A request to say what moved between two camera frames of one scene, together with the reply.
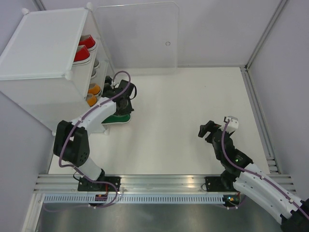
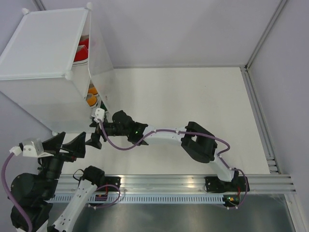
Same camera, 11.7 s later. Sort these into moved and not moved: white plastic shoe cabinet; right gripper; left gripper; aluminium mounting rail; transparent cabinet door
Moved: right gripper; left gripper; transparent cabinet door
Not moved: aluminium mounting rail; white plastic shoe cabinet
